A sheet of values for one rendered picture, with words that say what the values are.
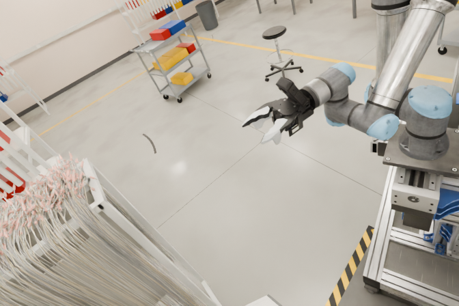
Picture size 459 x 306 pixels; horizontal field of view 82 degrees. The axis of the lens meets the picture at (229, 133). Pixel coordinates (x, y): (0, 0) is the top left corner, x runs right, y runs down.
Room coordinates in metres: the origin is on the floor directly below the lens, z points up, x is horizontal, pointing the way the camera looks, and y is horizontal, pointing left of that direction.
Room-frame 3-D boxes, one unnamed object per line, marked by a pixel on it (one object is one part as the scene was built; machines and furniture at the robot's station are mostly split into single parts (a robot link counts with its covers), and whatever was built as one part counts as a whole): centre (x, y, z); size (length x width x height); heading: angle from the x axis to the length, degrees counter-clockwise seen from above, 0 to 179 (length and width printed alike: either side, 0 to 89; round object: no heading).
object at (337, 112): (0.61, -0.35, 1.46); 0.11 x 0.08 x 0.11; 17
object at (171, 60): (4.36, 0.39, 0.54); 0.99 x 0.50 x 1.08; 124
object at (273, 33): (3.46, -1.14, 0.34); 0.58 x 0.55 x 0.69; 143
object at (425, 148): (0.58, -0.64, 1.21); 0.15 x 0.15 x 0.10
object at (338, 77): (0.63, -0.35, 1.56); 0.11 x 0.08 x 0.09; 107
